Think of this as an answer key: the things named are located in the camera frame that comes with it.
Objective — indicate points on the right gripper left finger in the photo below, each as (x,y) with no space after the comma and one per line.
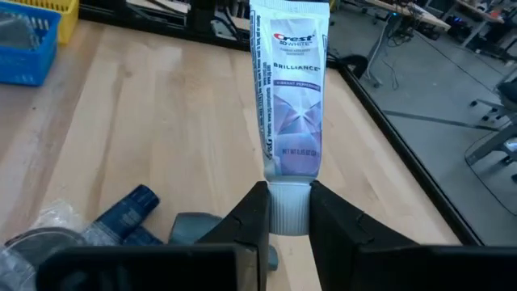
(242,226)

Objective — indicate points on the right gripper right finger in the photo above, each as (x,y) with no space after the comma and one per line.
(347,234)

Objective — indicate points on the grey toiletry bottle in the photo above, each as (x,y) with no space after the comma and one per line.
(190,228)

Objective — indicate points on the Crest white purple toothpaste tube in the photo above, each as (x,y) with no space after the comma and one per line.
(295,101)

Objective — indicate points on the clear bag with black disc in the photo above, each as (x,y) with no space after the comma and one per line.
(40,238)

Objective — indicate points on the grey rolling stand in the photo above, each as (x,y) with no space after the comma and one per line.
(494,141)

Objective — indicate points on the grey desk leg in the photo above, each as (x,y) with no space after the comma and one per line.
(383,48)

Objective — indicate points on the wooden desk with equipment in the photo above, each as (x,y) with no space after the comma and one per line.
(412,10)

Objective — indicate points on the blue plastic basket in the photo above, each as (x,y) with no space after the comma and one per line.
(28,68)

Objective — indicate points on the yellow plastic basket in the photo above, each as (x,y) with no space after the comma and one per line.
(68,24)

